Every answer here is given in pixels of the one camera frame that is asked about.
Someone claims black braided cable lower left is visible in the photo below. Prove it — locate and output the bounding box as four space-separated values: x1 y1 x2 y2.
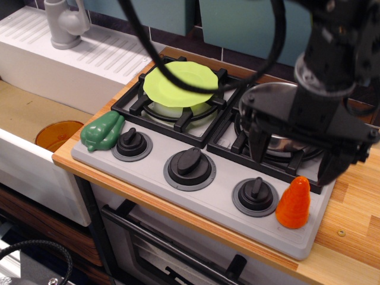
0 239 74 285

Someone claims orange toy carrot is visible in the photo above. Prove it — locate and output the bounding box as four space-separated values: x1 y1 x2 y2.
275 176 311 229

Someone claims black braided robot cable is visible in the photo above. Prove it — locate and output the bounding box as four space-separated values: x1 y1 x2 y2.
117 0 375 116

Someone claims black middle stove knob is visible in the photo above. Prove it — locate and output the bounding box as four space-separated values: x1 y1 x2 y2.
163 147 216 192

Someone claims stainless steel pan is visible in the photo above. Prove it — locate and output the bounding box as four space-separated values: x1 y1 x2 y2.
235 83 319 157

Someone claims black right stove knob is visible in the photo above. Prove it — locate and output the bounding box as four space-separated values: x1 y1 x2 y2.
232 177 279 218

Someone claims brass screw in counter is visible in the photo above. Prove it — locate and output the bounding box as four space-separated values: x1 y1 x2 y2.
337 230 346 237

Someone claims grey toy faucet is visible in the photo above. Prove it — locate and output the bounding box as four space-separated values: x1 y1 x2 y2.
44 0 90 50

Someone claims light green plastic plate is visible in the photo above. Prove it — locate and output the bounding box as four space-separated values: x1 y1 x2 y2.
143 61 219 107

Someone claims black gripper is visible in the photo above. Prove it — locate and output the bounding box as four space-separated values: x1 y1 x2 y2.
240 85 379 186

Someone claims black left stove knob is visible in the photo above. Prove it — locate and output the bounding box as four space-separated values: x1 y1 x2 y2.
111 128 153 162

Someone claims black oven door handle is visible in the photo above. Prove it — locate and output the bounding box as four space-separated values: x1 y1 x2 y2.
100 199 249 285

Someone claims black right burner grate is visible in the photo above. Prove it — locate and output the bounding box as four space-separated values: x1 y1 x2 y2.
207 82 352 195

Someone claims white toy sink unit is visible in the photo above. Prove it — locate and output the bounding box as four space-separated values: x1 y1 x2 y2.
1 6 150 227

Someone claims black burner grate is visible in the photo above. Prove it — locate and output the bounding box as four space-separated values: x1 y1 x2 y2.
207 82 352 195
111 56 243 148

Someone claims black left burner grate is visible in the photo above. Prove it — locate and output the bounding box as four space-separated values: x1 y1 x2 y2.
111 56 243 148

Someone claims toy oven door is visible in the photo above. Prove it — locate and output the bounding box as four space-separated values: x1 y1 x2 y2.
99 200 303 284

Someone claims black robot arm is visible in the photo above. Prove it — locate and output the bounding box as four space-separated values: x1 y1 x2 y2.
239 1 379 185

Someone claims orange plastic sink drain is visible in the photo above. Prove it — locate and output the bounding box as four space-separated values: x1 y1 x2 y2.
34 121 84 152

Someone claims black stove knob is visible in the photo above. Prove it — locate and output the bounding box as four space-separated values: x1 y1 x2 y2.
163 147 216 192
232 177 279 218
111 128 153 162

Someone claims green toy bell pepper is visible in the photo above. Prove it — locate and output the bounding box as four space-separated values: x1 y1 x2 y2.
80 110 125 153

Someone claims grey toy stove top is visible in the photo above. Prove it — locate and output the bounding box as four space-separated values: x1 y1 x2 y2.
70 83 356 261

